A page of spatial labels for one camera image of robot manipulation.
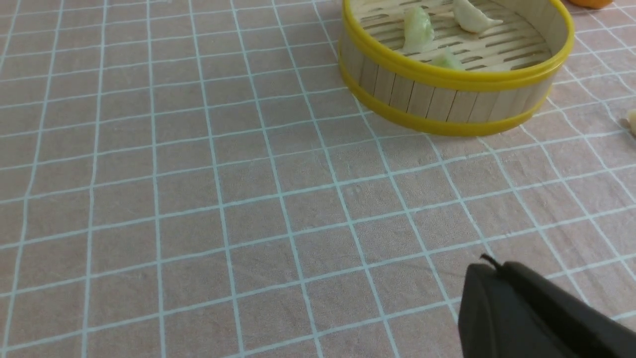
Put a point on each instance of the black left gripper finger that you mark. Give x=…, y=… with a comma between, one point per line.
x=508, y=310

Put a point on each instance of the white dumpling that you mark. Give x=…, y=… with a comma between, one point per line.
x=631, y=120
x=471, y=19

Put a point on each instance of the green dumpling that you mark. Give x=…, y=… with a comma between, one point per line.
x=447, y=60
x=418, y=31

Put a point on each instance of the yellow bamboo steamer tray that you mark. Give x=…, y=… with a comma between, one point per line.
x=509, y=69

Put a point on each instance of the orange yellow toy pear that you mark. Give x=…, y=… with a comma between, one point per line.
x=592, y=4

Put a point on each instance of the pink checkered tablecloth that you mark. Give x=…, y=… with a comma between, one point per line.
x=192, y=179

